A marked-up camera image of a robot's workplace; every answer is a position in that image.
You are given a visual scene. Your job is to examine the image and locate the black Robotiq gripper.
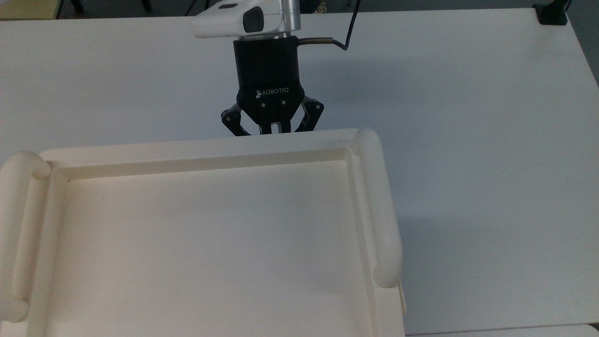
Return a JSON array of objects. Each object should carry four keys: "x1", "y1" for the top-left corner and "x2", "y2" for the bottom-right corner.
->
[{"x1": 221, "y1": 37, "x2": 325, "y2": 137}]

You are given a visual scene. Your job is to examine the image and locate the cream plastic tray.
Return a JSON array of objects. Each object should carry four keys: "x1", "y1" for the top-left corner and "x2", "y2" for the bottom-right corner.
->
[{"x1": 0, "y1": 128, "x2": 407, "y2": 337}]

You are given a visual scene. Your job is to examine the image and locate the yellow wooden furniture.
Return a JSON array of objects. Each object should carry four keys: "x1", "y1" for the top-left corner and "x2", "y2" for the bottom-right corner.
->
[{"x1": 0, "y1": 0, "x2": 63, "y2": 21}]

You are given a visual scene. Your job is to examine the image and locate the black table clamp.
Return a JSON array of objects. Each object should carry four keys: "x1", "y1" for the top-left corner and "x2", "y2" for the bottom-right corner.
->
[{"x1": 533, "y1": 0, "x2": 572, "y2": 26}]

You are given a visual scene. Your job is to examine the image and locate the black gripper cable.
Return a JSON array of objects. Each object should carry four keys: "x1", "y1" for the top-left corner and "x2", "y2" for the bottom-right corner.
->
[{"x1": 298, "y1": 0, "x2": 362, "y2": 51}]

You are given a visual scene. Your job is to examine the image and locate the black floor cables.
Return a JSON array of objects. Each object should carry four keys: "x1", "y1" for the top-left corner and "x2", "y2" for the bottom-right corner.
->
[{"x1": 183, "y1": 0, "x2": 212, "y2": 17}]

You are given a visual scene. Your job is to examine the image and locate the cream rounded cabinet rail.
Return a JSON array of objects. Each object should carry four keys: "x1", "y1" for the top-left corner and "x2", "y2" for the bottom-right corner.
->
[
  {"x1": 0, "y1": 151, "x2": 52, "y2": 324},
  {"x1": 351, "y1": 128, "x2": 403, "y2": 289}
]

